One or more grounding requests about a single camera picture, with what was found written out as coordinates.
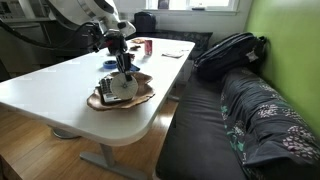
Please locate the dark leaf patterned cushion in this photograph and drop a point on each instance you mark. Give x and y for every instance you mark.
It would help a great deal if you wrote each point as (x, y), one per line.
(200, 40)

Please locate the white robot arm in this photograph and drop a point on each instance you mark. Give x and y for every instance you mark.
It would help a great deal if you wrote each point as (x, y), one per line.
(83, 11)

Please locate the grey shelving unit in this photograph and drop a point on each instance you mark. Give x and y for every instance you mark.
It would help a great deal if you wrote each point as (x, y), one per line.
(20, 10)

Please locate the brown wooden bowl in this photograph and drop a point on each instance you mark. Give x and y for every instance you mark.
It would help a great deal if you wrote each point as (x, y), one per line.
(144, 93)

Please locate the grey calculator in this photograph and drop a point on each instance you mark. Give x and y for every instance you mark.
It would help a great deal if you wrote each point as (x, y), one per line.
(106, 90)

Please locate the dark grey bench seat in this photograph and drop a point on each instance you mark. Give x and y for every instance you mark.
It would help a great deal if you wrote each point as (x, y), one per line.
(196, 133)

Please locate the white window frame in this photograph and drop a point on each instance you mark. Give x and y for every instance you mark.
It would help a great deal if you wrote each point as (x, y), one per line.
(193, 4)

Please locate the red soda can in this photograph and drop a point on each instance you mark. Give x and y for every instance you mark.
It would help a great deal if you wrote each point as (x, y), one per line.
(148, 47)

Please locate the black backpack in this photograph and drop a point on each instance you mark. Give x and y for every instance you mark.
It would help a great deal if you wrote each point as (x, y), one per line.
(226, 56)

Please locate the black bag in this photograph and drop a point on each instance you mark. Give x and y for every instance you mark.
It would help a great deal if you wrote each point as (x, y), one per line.
(145, 21)

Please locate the white round protractor disc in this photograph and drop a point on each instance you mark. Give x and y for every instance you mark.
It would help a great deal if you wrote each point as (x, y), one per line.
(121, 88)

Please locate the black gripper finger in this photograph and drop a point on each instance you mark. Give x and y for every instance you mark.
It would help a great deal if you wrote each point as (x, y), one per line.
(120, 62)
(128, 70)

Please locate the grey metal table leg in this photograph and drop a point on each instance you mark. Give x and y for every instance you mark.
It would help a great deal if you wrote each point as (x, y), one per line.
(108, 156)

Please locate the blue tape roll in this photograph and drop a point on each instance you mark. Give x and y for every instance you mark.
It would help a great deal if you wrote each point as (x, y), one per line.
(106, 65)

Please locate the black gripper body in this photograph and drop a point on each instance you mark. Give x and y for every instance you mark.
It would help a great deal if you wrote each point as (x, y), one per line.
(116, 41)

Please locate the round metal pedestal base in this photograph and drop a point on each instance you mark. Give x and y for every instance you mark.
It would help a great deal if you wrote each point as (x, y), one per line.
(63, 134)

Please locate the dark brown snack packet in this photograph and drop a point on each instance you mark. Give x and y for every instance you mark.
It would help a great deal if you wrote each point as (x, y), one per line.
(134, 47)

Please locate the small object on sill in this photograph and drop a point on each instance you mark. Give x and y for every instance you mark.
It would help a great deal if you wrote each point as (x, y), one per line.
(198, 8)

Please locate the dark flower patterned cushion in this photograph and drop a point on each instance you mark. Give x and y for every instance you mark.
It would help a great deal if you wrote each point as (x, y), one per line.
(266, 110)

